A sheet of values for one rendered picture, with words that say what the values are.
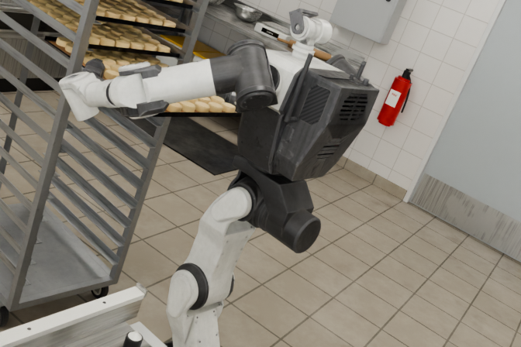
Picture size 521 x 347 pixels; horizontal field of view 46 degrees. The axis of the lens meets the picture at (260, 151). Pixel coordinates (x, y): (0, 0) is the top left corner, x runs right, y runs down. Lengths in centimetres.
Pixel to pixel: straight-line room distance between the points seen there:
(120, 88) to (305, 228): 60
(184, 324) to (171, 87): 80
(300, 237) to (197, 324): 50
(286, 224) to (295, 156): 20
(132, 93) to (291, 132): 41
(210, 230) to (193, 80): 54
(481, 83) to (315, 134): 373
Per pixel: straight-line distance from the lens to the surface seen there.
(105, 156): 262
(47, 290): 253
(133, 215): 251
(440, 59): 522
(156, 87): 146
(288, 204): 165
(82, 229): 278
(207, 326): 201
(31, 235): 226
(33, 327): 117
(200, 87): 146
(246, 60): 146
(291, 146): 157
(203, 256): 188
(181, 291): 190
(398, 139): 535
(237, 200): 171
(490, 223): 531
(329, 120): 151
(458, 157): 526
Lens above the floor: 164
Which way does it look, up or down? 19 degrees down
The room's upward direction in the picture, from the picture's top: 21 degrees clockwise
